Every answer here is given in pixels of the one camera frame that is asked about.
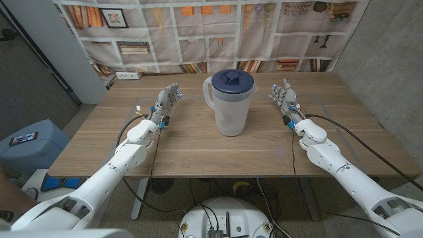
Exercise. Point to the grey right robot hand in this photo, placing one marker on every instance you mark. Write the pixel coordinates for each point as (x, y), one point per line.
(288, 102)

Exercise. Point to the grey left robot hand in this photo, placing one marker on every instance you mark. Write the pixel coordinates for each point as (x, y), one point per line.
(163, 102)

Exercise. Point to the translucent plastic pitcher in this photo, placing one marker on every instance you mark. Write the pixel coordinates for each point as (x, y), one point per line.
(231, 112)

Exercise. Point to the dark blue pitcher lid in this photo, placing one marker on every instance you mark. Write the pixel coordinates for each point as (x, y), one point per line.
(224, 84)

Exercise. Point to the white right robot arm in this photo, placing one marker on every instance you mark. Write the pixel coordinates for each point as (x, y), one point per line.
(347, 175)

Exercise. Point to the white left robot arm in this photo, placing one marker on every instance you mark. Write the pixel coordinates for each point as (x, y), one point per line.
(99, 182)

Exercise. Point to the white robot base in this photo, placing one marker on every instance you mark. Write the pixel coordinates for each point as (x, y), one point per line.
(231, 211)

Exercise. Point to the white power strip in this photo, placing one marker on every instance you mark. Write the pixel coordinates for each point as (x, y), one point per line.
(128, 75)

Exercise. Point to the black round fan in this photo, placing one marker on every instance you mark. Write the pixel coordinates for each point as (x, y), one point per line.
(161, 185)

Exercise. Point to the yellow curved object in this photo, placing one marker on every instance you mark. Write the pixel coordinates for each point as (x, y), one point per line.
(240, 184)

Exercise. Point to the grey table leg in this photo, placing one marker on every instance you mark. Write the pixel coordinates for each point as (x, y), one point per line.
(310, 198)

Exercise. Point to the white table leg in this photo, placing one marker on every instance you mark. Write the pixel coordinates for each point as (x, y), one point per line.
(139, 198)

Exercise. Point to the white pillar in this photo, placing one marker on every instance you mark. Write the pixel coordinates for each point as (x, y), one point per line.
(66, 49)

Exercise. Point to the black smartphone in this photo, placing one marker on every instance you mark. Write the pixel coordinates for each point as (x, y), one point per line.
(23, 139)

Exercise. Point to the white box with blue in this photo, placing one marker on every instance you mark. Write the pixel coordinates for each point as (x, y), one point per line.
(36, 180)

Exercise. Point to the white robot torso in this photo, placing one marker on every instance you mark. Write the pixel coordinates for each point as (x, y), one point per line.
(66, 234)

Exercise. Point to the person's bare leg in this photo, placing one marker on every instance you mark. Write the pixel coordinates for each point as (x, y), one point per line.
(11, 195)

